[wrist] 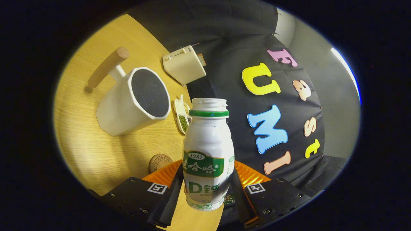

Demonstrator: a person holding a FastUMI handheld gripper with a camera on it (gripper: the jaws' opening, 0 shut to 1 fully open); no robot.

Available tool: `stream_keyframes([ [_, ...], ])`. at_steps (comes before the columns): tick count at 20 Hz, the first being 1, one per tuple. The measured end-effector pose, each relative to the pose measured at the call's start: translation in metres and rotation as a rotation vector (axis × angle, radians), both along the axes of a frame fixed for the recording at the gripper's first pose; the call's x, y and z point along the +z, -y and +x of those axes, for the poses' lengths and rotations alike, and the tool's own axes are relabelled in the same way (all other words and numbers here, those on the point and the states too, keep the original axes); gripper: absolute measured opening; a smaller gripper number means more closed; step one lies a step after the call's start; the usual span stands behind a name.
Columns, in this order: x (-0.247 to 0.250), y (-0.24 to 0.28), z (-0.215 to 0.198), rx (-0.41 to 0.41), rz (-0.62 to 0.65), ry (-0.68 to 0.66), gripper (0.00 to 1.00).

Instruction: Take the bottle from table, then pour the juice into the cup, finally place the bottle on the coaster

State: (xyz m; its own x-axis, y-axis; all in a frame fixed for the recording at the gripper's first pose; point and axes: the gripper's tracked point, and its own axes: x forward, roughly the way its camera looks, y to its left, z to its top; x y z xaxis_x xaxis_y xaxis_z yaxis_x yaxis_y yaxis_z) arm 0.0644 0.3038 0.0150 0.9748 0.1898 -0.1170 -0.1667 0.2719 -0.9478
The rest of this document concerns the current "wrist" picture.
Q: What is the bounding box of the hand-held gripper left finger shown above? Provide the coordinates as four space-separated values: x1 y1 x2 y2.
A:
96 159 184 229

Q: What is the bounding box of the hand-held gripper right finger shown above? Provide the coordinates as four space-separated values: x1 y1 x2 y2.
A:
232 160 312 229

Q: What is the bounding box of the round cork coaster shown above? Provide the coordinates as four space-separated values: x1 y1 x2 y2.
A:
148 154 174 174

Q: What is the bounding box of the white juice bottle green label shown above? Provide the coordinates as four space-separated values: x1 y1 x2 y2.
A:
182 98 235 211

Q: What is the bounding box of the white cup wooden handle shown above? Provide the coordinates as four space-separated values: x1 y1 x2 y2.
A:
87 47 171 137

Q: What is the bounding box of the white divided condiment dish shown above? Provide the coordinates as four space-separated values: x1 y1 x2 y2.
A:
173 94 192 134

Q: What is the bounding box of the wooden table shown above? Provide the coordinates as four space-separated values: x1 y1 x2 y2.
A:
53 13 225 231

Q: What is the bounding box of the black backdrop cloth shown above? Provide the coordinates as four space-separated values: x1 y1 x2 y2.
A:
127 0 349 230

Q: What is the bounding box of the cream toaster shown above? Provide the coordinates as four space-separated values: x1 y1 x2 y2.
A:
162 45 207 86

